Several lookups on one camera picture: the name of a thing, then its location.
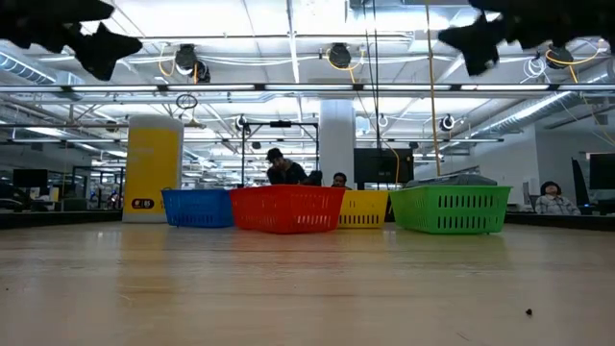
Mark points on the black metal rig stand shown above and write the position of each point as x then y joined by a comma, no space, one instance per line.
280,124

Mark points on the silver ventilation duct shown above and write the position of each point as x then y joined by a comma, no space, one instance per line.
528,113

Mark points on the green plastic basket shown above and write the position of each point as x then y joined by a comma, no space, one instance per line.
451,209

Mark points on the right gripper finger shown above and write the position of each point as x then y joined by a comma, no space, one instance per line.
478,31
483,57

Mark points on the blue plastic basket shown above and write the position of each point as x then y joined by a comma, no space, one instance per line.
197,207

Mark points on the white building pillar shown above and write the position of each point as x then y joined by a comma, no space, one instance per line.
336,134

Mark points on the yellow plastic basket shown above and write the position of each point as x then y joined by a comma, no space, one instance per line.
362,206

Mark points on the long ceiling light strip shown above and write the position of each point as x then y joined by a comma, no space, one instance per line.
307,87

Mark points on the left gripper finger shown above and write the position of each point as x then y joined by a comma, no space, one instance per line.
103,41
103,62

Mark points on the yellow white wipes canister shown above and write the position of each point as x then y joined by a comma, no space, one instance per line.
154,163

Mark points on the black computer monitor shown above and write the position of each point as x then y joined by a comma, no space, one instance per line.
30,178
379,168
603,170
578,175

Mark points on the grey electric shaver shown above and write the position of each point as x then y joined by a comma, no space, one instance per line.
456,180

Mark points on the person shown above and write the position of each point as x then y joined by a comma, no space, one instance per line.
555,204
286,173
339,179

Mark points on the red plastic basket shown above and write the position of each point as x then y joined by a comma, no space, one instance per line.
288,209

